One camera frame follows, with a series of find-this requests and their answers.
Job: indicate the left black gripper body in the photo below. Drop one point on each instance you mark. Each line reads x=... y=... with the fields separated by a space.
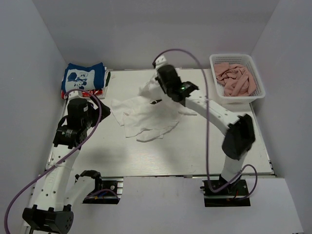
x=90 y=121

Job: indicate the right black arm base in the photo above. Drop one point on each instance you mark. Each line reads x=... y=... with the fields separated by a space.
x=228 y=197

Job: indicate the white plastic basket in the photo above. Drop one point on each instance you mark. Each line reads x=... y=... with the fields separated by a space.
x=246 y=61

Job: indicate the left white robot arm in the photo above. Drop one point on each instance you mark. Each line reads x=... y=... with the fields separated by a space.
x=51 y=211

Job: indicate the white t-shirt with robot print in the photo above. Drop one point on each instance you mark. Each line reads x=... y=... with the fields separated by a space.
x=146 y=119

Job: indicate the pink t-shirt in basket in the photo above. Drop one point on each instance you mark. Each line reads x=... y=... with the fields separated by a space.
x=236 y=79

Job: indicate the red folded t-shirt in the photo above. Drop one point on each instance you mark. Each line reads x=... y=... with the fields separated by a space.
x=98 y=93

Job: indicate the blue folded Mickey t-shirt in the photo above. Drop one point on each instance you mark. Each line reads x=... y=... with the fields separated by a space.
x=85 y=78

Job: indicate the white t-shirt with colourful print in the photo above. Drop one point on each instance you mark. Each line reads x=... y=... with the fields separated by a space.
x=152 y=89

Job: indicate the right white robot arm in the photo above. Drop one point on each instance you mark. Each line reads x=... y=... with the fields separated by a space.
x=238 y=130

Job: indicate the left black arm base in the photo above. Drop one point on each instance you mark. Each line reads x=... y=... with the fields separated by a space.
x=106 y=191

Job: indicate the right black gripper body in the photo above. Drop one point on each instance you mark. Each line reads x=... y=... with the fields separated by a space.
x=167 y=90

